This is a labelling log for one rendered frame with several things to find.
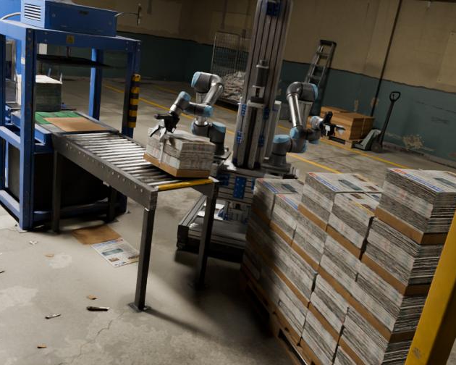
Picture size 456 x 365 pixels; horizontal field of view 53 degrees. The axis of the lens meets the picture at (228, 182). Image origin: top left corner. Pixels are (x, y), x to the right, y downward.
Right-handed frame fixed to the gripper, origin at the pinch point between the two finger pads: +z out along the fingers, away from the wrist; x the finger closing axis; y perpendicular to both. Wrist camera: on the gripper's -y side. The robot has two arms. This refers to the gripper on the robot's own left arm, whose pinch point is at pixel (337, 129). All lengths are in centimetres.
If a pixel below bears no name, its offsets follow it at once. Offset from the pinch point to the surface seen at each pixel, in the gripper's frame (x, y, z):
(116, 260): 144, 107, -47
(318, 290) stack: 41, 68, 76
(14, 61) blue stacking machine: 247, -9, -332
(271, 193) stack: 46, 38, 10
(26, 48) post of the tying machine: 197, -42, -94
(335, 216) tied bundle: 36, 26, 75
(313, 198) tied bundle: 38, 25, 53
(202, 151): 87, 15, -13
